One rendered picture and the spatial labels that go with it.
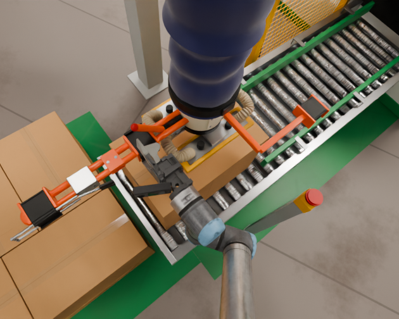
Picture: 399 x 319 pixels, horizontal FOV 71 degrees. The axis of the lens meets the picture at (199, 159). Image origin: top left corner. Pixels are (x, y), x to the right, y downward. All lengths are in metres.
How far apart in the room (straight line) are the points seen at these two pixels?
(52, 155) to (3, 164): 0.26
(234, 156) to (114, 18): 2.24
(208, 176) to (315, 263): 1.34
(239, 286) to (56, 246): 1.09
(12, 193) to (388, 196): 2.64
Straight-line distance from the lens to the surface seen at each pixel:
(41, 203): 0.91
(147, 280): 2.07
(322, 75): 2.22
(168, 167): 0.86
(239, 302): 0.74
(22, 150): 1.87
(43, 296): 1.65
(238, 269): 0.82
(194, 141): 1.04
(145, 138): 0.91
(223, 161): 1.22
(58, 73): 2.81
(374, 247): 2.55
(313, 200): 1.18
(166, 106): 1.08
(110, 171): 0.89
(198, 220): 0.81
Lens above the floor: 2.07
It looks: 68 degrees down
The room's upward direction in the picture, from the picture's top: 12 degrees clockwise
